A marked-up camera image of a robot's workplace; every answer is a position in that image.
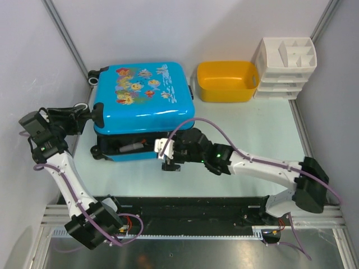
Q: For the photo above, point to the lilac cosmetic tube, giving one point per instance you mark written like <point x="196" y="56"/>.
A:
<point x="131" y="147"/>

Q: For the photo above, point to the blue fish-print kids suitcase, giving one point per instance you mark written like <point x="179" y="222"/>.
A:
<point x="138" y="102"/>

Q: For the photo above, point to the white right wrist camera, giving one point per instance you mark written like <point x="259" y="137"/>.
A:
<point x="164" y="148"/>

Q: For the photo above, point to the aluminium frame rail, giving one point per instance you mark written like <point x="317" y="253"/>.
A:
<point x="55" y="216"/>

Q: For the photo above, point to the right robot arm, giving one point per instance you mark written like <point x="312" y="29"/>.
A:
<point x="305" y="182"/>

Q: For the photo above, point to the white plastic drawer organizer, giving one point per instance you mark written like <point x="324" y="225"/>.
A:
<point x="284" y="66"/>

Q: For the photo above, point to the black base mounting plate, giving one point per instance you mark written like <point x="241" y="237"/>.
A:
<point x="199" y="216"/>

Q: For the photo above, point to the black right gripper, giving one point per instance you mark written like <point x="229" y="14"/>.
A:
<point x="178" y="141"/>

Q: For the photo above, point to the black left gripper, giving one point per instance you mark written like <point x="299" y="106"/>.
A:
<point x="69" y="114"/>

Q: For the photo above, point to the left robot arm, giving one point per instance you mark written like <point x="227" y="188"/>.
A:
<point x="92" y="222"/>

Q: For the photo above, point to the yellow plastic basket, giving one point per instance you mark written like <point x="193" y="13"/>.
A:
<point x="227" y="81"/>

